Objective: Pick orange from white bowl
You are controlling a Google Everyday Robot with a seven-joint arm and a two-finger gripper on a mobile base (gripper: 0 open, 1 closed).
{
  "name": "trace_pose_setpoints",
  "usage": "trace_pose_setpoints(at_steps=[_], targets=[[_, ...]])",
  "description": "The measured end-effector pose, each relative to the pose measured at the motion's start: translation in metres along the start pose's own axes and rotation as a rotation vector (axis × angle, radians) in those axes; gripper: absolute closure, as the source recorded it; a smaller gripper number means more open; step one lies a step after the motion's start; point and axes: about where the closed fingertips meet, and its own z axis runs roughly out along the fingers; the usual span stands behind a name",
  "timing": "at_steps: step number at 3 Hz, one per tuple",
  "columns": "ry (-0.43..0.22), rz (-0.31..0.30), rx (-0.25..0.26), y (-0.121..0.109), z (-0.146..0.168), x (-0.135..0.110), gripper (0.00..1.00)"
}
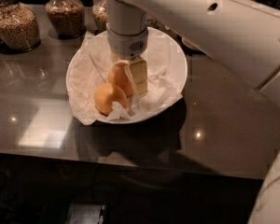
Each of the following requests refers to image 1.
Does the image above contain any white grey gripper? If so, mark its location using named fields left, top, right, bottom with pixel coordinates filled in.
left=106, top=27, right=148, bottom=95

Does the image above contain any orange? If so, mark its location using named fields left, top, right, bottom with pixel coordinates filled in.
left=108, top=63, right=133, bottom=97
left=94, top=83, right=128, bottom=116

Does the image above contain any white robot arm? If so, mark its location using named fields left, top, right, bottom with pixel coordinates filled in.
left=118, top=0, right=280, bottom=224

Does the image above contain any white bowl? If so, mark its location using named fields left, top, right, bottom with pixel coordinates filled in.
left=65, top=26, right=189, bottom=125

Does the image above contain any white paper liner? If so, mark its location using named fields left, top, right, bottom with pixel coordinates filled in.
left=66, top=31, right=183, bottom=126

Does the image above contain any right glass cereal jar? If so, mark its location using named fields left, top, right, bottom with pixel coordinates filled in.
left=92, top=0, right=107, bottom=31

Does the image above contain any glass cereal jar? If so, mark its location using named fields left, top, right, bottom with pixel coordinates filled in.
left=0, top=0, right=40, bottom=51
left=92, top=0, right=107, bottom=31
left=45, top=0, right=85, bottom=38

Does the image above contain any middle glass cereal jar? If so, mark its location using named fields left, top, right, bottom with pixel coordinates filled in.
left=45, top=0, right=85, bottom=38

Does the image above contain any left glass cereal jar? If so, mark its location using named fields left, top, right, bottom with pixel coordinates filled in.
left=0, top=0, right=40, bottom=51

